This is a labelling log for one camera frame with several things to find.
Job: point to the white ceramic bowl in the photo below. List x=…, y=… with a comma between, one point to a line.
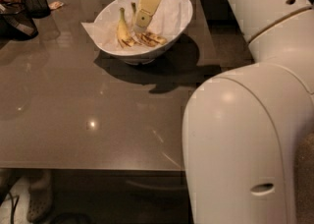
x=144, y=54

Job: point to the spotted yellow banana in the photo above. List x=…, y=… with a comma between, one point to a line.
x=123, y=34
x=148, y=38

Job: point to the black mesh pen cup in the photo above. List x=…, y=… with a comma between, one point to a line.
x=38, y=8

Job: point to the small crumpled wrapper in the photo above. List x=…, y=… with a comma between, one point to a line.
x=56, y=5

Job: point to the white paper bowl liner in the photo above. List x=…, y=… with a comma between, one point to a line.
x=173, y=15

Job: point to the beige perforated clog shoe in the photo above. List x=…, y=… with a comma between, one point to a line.
x=40, y=196

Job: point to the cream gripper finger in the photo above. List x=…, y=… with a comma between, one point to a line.
x=145, y=11

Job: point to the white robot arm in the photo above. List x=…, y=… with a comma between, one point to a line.
x=241, y=128

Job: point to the black mesh desk tray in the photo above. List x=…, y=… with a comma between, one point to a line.
x=20, y=23

